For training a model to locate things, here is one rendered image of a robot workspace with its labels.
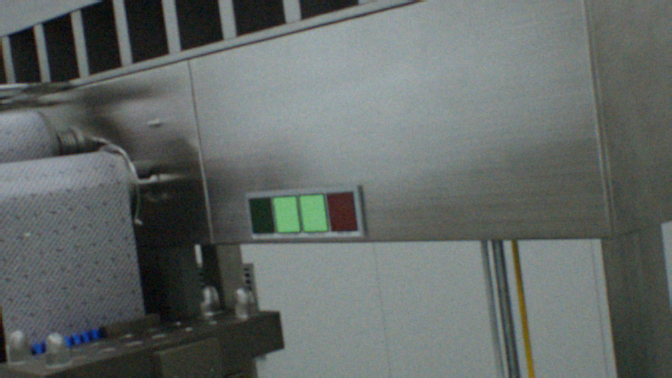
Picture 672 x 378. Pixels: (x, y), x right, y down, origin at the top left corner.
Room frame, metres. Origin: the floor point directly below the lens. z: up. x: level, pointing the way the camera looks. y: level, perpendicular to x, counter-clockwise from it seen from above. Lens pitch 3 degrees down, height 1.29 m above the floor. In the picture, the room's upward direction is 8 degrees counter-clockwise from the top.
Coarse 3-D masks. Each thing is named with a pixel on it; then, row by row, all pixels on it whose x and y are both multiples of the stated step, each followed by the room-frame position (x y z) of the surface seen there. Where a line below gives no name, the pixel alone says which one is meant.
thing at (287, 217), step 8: (280, 200) 1.54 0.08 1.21; (288, 200) 1.53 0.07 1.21; (280, 208) 1.54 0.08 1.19; (288, 208) 1.53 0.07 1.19; (280, 216) 1.55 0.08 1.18; (288, 216) 1.53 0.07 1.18; (296, 216) 1.52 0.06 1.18; (280, 224) 1.55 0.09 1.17; (288, 224) 1.53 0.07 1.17; (296, 224) 1.52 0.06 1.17
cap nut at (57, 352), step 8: (48, 336) 1.42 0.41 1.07; (56, 336) 1.42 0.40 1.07; (48, 344) 1.41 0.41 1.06; (56, 344) 1.41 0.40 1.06; (64, 344) 1.42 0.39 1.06; (48, 352) 1.41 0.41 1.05; (56, 352) 1.41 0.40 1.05; (64, 352) 1.42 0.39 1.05; (48, 360) 1.41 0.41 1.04; (56, 360) 1.41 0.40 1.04; (64, 360) 1.41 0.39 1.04; (48, 368) 1.41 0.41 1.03; (56, 368) 1.41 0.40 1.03
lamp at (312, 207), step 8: (304, 200) 1.50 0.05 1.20; (312, 200) 1.49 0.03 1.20; (320, 200) 1.48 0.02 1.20; (304, 208) 1.50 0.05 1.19; (312, 208) 1.49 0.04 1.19; (320, 208) 1.48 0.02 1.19; (304, 216) 1.50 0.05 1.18; (312, 216) 1.49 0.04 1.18; (320, 216) 1.48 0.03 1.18; (304, 224) 1.51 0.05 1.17; (312, 224) 1.49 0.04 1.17; (320, 224) 1.48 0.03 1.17
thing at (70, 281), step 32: (128, 224) 1.70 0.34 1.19; (0, 256) 1.55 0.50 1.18; (32, 256) 1.59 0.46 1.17; (64, 256) 1.62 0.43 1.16; (96, 256) 1.66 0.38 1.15; (128, 256) 1.69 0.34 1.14; (0, 288) 1.55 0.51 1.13; (32, 288) 1.58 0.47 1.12; (64, 288) 1.62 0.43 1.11; (96, 288) 1.65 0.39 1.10; (128, 288) 1.69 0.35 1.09; (32, 320) 1.58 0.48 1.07; (64, 320) 1.61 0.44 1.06; (96, 320) 1.65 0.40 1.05
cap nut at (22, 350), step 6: (12, 336) 1.48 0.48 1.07; (18, 336) 1.48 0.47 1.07; (24, 336) 1.49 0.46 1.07; (12, 342) 1.48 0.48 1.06; (18, 342) 1.48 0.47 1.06; (24, 342) 1.48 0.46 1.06; (12, 348) 1.48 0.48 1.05; (18, 348) 1.48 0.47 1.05; (24, 348) 1.48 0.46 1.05; (30, 348) 1.49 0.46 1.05; (12, 354) 1.48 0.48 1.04; (18, 354) 1.47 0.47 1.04; (24, 354) 1.48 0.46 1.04; (30, 354) 1.49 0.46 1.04; (12, 360) 1.48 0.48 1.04; (18, 360) 1.47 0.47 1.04; (24, 360) 1.48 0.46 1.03; (30, 360) 1.48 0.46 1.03
